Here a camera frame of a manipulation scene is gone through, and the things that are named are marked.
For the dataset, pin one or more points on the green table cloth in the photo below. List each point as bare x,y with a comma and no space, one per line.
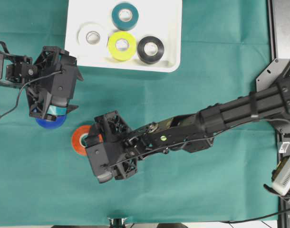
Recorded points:
225,45

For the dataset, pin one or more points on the blue tape roll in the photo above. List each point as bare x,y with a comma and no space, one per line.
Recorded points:
47,124

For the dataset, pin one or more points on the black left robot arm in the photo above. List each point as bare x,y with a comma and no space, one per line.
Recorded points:
16,71

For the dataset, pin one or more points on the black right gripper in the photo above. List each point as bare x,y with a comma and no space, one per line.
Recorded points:
105,150

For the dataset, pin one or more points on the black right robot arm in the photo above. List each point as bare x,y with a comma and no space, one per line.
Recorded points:
196,132

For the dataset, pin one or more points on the black tape roll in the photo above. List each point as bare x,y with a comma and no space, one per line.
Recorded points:
150,49

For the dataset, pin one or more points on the teal green tape roll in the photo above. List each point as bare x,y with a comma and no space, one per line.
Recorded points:
125,16

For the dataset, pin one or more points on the white perforated box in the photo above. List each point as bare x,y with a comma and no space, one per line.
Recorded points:
281,183

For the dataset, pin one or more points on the white plastic case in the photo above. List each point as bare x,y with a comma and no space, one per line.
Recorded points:
158,18

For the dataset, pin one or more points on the white tape roll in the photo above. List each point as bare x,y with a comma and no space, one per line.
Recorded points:
92,36

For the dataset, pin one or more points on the yellow tape roll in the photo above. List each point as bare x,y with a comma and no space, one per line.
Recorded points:
122,46

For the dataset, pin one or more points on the red tape roll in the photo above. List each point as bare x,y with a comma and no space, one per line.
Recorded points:
78,139

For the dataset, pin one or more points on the black camera stand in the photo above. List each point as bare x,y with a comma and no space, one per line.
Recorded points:
117,222

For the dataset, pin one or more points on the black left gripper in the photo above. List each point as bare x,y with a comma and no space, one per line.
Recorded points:
54,84

